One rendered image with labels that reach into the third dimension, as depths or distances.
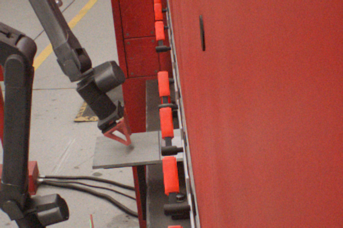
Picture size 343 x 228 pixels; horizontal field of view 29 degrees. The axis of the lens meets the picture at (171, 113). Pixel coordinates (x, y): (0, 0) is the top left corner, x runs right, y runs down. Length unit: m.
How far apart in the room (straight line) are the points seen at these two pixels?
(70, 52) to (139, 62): 0.92
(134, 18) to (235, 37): 2.38
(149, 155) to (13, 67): 0.53
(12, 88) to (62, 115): 3.27
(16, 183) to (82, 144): 2.65
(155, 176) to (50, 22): 0.53
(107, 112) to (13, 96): 0.37
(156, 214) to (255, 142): 1.57
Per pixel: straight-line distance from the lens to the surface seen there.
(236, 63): 0.19
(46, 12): 1.75
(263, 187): 0.15
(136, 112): 2.68
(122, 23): 2.56
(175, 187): 1.02
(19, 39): 1.41
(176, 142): 1.80
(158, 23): 1.79
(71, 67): 1.71
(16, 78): 1.38
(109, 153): 1.79
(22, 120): 1.46
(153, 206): 1.76
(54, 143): 4.28
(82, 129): 4.41
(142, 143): 1.82
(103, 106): 1.72
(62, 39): 1.73
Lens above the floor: 1.79
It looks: 24 degrees down
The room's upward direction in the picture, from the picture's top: 5 degrees counter-clockwise
